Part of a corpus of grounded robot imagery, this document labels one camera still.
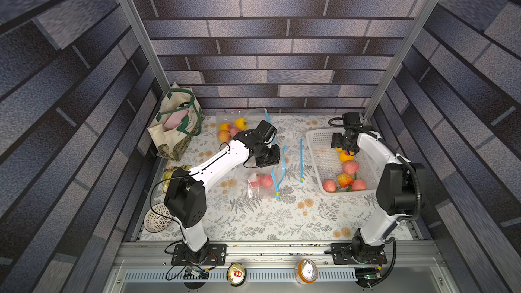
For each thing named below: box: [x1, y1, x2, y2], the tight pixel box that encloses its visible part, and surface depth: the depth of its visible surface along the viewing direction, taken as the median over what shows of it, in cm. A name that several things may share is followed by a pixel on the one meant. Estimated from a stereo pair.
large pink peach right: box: [341, 160, 360, 176], surface depth 93 cm
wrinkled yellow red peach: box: [337, 172, 354, 188], surface depth 89 cm
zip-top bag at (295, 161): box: [284, 138, 306, 184], surface depth 102 cm
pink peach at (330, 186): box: [322, 179, 338, 193], surface depth 87 cm
